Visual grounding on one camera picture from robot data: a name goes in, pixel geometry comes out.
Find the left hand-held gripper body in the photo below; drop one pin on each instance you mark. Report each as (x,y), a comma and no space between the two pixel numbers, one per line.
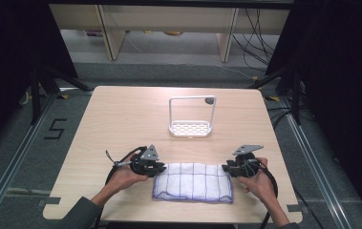
(146,160)

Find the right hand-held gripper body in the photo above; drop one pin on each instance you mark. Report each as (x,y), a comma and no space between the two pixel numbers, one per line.
(244,162)

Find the white cloth with purple grid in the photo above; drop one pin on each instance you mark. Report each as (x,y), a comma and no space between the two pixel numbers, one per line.
(193,182)

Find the person's right hand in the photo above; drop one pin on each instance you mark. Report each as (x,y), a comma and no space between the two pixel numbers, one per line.
(259,184)

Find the person's left hand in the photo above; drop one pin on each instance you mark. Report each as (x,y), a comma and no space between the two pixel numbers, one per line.
(124,178)

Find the dark round cap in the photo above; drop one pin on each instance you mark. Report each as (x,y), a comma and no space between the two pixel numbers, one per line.
(209,100)

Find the black metal stand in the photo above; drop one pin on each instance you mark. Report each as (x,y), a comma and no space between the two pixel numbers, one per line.
(291,92)
(41,89)

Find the dark curtain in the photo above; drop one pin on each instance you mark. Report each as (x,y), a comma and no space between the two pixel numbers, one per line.
(13,63)
(341,79)

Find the yellow round object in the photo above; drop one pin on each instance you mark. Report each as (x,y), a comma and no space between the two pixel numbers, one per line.
(173,32)

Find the aluminium floor rail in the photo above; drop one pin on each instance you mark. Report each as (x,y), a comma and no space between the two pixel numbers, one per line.
(13,159)
(315,165)

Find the light wooden desk frame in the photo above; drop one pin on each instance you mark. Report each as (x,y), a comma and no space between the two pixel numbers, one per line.
(169,19)

